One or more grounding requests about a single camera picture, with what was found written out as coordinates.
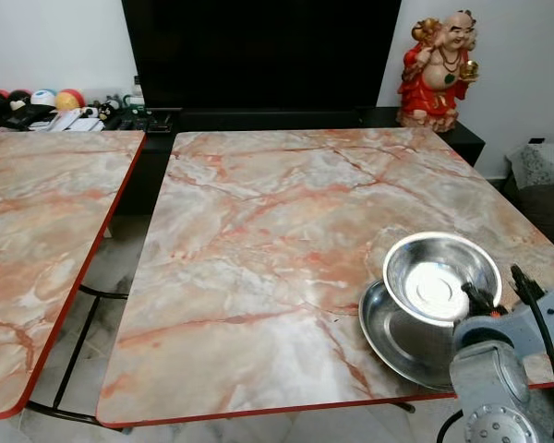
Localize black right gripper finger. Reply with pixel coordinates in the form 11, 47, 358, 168
461, 282, 497, 317
510, 264, 545, 306

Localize stainless steel bowl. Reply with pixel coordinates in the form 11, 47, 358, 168
382, 231, 504, 329

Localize dark grey upholstered seat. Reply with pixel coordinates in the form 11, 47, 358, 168
502, 178, 554, 261

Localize stainless steel plate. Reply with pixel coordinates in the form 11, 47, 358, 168
358, 279, 474, 391

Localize red laughing Buddha statue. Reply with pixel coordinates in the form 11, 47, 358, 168
396, 10, 482, 134

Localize black flat television screen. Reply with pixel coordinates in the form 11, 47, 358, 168
122, 0, 403, 111

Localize small black and white figurine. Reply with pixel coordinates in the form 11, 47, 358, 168
97, 97, 122, 122

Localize white papers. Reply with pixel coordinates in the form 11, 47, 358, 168
37, 109, 104, 133

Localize orange and yellow ball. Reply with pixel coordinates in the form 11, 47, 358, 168
55, 89, 87, 113

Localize white and blue ball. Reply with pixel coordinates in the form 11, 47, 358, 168
30, 89, 59, 109

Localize black flat pouch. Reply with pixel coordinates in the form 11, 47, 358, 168
4, 104, 57, 131

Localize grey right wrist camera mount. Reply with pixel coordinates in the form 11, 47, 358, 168
454, 289, 554, 360

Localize black metal table frame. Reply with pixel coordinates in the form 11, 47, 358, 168
23, 281, 136, 435

